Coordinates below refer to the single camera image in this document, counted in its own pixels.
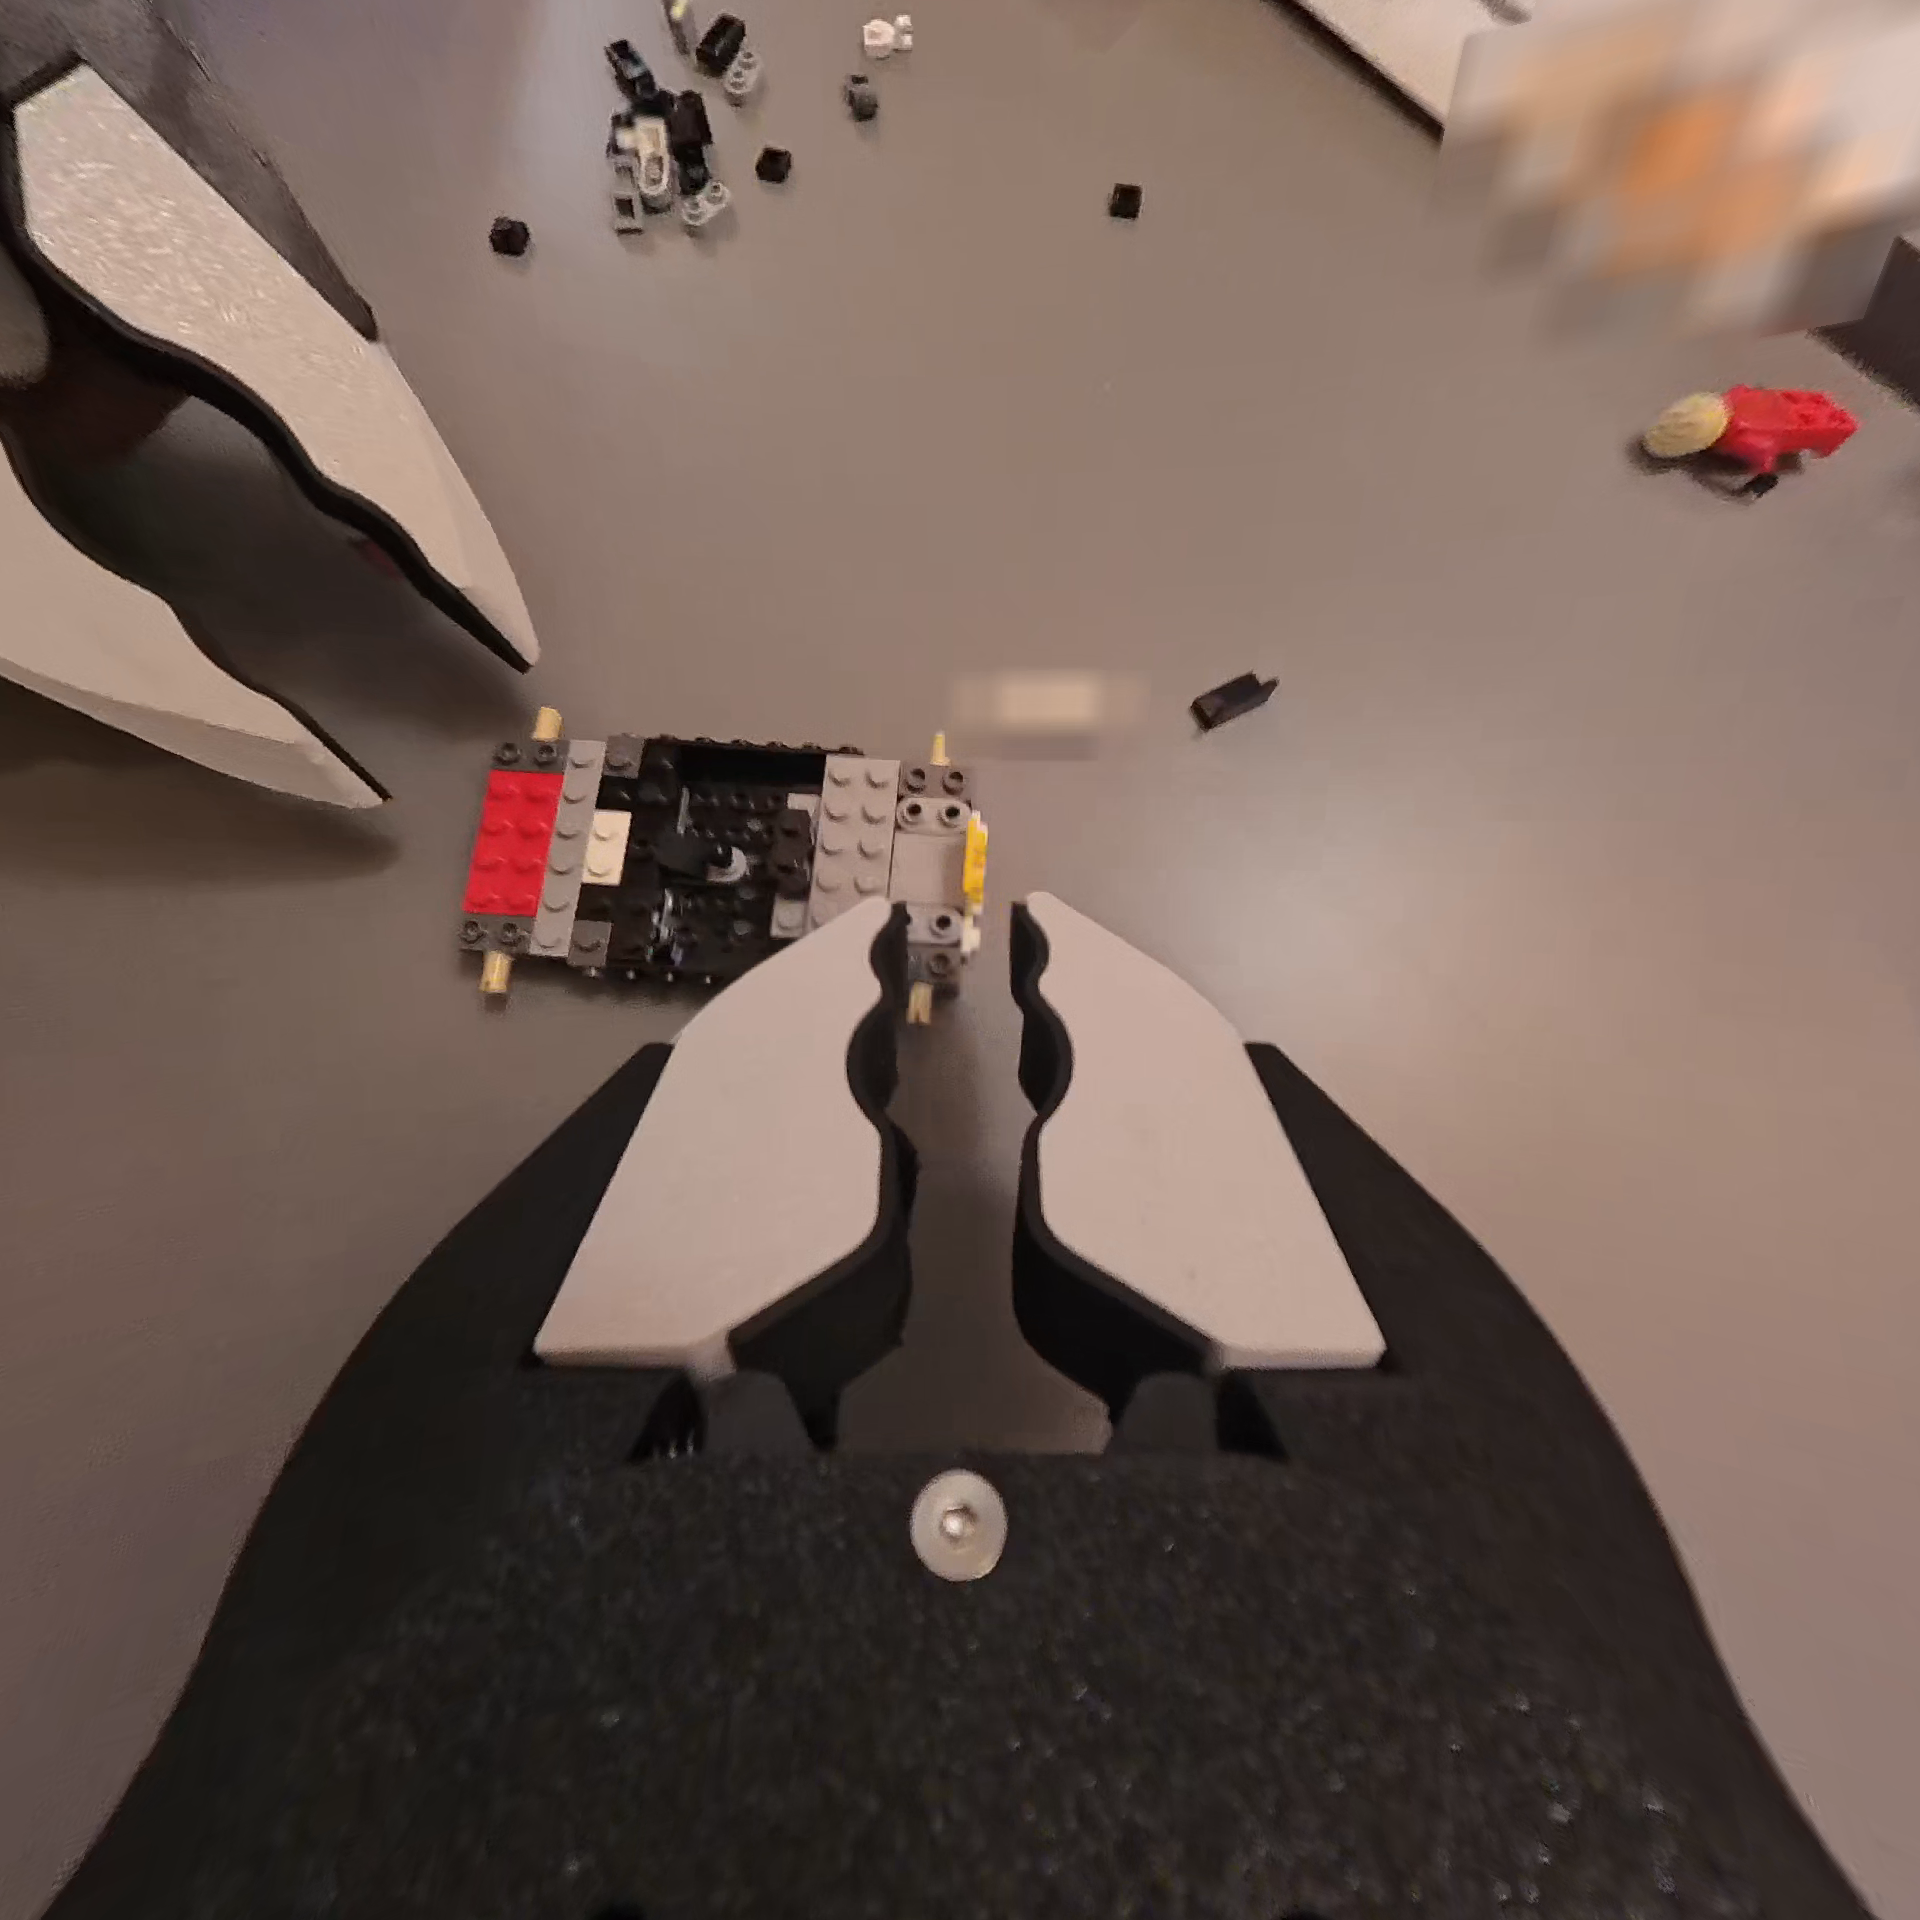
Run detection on scattered small brick pieces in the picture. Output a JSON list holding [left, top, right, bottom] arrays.
[[487, 0, 1146, 260]]

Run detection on toy brick car chassis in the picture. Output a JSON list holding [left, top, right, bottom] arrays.
[[458, 704, 994, 1029]]

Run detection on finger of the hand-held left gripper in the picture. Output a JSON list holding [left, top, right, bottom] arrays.
[[6, 65, 542, 673], [0, 435, 396, 813]]

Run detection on grey desk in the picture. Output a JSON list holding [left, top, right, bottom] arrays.
[[0, 0, 1920, 1920]]

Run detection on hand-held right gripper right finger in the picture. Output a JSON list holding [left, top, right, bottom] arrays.
[[1008, 891, 1387, 1432]]

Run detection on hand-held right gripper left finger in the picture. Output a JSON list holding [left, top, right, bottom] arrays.
[[534, 894, 920, 1445]]

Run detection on red toy part with wheel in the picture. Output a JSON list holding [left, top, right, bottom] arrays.
[[1642, 381, 1862, 496]]

